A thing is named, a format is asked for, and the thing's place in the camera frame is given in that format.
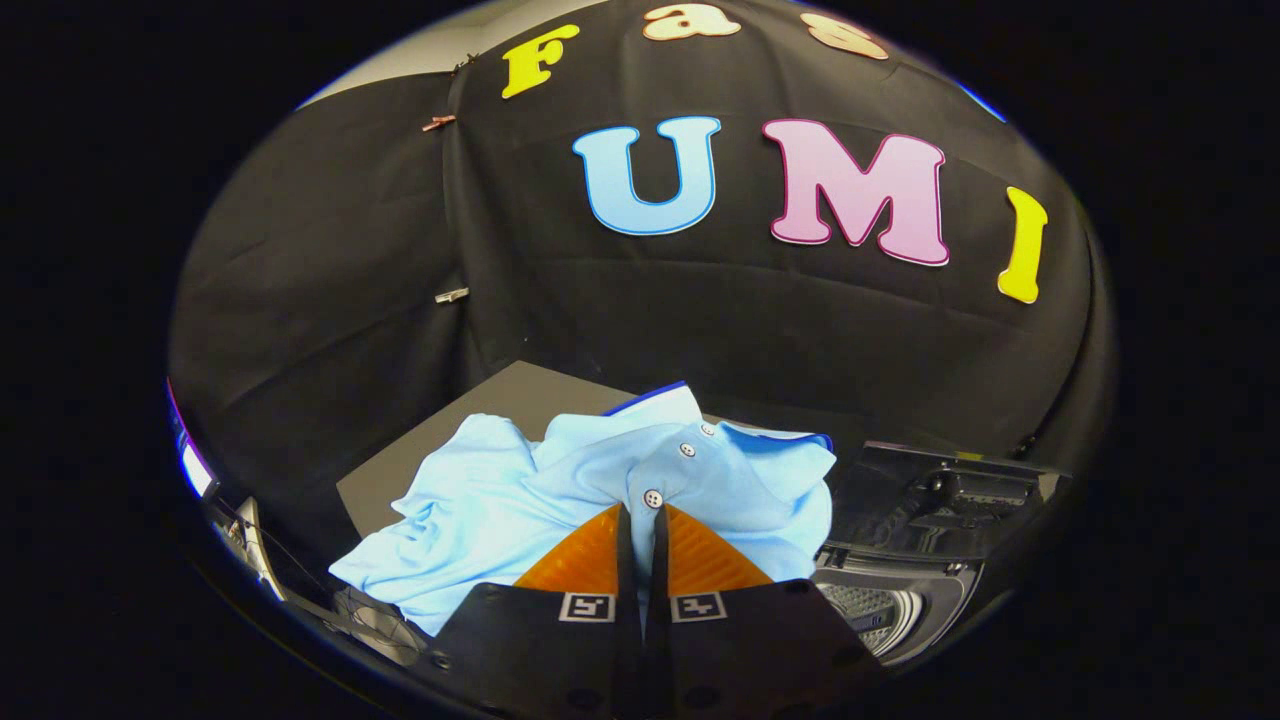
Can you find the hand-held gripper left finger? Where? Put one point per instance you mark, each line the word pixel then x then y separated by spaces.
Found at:
pixel 627 575

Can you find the red clothes peg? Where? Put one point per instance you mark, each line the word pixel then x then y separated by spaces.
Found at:
pixel 438 123

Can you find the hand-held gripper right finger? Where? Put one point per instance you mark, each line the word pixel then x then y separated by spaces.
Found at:
pixel 658 575

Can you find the light blue polo shirt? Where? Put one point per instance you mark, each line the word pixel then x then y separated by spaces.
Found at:
pixel 480 500

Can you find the black backdrop cloth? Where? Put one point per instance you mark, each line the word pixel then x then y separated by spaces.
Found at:
pixel 330 250

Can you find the grey washing machine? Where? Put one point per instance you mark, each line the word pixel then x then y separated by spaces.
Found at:
pixel 930 600

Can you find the row of dark cloth clips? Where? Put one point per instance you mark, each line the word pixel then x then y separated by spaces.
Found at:
pixel 465 64

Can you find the white clothes peg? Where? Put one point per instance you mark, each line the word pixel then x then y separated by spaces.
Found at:
pixel 451 295

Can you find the white metal frame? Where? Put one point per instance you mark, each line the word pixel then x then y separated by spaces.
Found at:
pixel 258 545

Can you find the dark washing machine lid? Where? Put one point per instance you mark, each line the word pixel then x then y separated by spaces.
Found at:
pixel 900 500

